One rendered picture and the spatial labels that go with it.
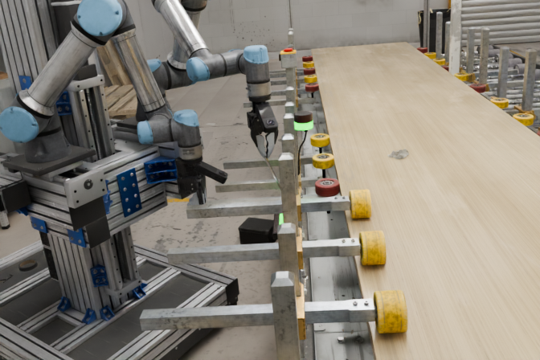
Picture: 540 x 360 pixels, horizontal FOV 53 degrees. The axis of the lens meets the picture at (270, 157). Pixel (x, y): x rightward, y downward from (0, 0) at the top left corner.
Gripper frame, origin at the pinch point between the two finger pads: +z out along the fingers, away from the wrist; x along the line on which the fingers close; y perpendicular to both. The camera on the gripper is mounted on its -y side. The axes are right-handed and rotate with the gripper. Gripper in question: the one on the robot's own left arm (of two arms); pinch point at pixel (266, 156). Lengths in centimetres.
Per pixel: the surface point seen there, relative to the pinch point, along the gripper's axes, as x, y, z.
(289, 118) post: -8.2, -2.0, -11.9
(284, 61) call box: -32, 68, -17
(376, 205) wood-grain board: -24.0, -29.7, 10.7
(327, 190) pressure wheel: -16.0, -11.7, 11.1
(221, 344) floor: 17, 41, 101
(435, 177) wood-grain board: -51, -20, 11
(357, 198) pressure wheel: -14.5, -36.4, 3.8
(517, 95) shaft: -166, 75, 20
